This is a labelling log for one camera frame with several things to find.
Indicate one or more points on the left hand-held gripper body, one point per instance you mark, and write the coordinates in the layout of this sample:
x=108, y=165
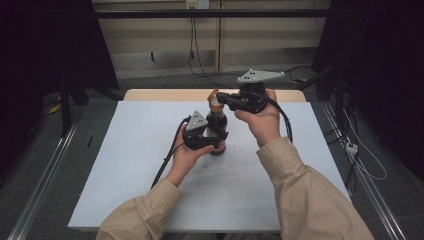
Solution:
x=197, y=133

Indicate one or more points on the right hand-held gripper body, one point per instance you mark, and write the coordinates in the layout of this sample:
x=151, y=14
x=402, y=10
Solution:
x=253, y=96

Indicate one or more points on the orange bottle cap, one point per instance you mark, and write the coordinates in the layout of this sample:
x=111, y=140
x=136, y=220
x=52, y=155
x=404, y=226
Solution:
x=214, y=99

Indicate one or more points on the dark soy sauce bottle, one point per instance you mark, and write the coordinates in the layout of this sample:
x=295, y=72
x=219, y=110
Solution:
x=216, y=123

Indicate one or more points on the person's left hand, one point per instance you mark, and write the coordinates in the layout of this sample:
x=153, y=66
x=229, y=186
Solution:
x=185, y=160

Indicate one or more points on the person's right hand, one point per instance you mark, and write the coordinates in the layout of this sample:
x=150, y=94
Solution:
x=263, y=125

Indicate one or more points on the wooden table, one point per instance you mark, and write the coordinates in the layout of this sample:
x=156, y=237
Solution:
x=166, y=95

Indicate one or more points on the white table board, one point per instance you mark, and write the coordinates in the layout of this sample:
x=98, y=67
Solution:
x=140, y=150

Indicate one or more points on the white power strip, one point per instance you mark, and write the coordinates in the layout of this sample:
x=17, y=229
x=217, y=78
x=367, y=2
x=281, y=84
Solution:
x=351, y=147

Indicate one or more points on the black curtain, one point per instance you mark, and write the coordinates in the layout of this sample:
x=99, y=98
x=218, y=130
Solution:
x=50, y=66
x=380, y=66

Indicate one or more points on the black metal stand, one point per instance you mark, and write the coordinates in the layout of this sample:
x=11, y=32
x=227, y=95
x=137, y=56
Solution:
x=65, y=106

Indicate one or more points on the black horizontal frame bar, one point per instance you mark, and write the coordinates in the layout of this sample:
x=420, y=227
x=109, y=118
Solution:
x=213, y=13

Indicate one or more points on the white wall outlet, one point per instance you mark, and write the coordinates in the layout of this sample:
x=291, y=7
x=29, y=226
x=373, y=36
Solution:
x=197, y=3

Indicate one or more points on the aluminium floor rail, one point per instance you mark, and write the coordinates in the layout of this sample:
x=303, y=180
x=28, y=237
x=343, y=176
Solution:
x=40, y=180
x=363, y=176

